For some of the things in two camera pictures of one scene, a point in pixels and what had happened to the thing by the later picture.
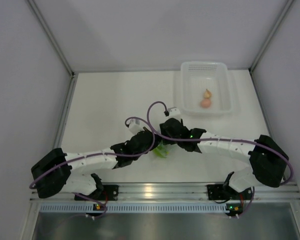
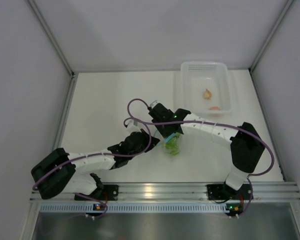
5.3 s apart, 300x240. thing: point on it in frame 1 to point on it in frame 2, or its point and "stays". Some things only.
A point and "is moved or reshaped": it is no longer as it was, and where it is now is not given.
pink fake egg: x=205 y=103 to x=214 y=108
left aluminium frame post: x=58 y=47 stays
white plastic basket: x=205 y=89 stays
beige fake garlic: x=207 y=94 stays
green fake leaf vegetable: x=160 y=150 to x=172 y=145
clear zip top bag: x=163 y=151 is moved or reshaped
